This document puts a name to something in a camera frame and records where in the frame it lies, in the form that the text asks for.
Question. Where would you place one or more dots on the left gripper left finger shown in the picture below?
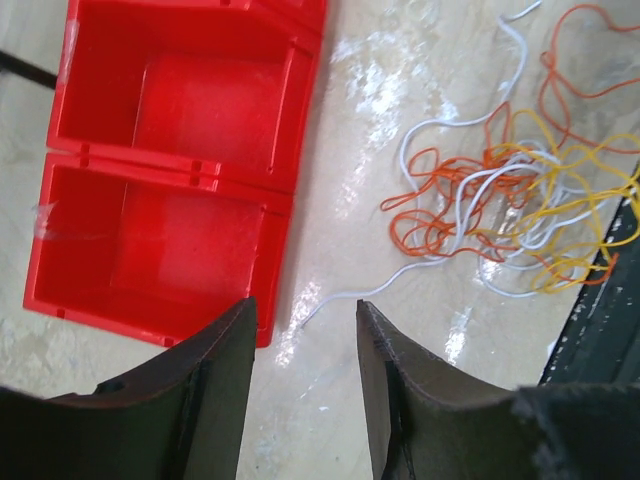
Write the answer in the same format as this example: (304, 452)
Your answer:
(180, 415)

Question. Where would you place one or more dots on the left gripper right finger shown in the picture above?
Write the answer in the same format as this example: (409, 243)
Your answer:
(427, 419)

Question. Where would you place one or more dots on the red three-compartment bin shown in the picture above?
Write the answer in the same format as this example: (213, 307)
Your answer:
(174, 148)

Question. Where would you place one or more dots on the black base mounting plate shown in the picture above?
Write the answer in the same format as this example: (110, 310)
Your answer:
(600, 339)

